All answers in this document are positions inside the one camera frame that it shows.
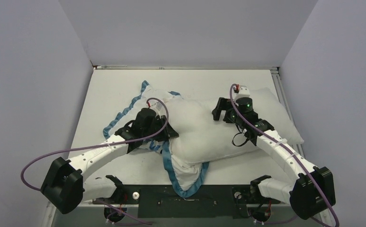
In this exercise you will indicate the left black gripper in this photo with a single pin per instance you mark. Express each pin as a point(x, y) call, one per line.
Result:
point(167, 133)

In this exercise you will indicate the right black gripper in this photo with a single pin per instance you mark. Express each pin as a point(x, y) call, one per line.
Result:
point(224, 104)

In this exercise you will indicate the white pillow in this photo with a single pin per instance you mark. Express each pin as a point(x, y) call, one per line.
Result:
point(201, 139)

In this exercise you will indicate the white pillowcase with blue trim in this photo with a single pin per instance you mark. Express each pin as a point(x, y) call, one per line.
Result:
point(185, 178)

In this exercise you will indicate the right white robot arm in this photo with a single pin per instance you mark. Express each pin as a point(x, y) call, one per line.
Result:
point(310, 190)

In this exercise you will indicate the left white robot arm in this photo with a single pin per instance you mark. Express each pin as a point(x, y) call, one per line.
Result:
point(64, 185)

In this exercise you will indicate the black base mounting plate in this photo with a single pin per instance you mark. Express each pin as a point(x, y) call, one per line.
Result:
point(210, 201)

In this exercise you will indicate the white knob on plate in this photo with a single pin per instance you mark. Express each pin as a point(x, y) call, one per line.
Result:
point(135, 195)

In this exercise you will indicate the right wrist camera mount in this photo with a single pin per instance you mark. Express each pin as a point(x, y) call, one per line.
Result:
point(240, 91)

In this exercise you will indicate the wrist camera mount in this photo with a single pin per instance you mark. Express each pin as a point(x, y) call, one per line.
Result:
point(240, 91)
point(157, 107)

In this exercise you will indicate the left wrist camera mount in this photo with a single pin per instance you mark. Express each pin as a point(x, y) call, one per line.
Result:
point(157, 107)

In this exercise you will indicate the aluminium right side rail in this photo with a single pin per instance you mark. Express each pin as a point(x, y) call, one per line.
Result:
point(283, 100)

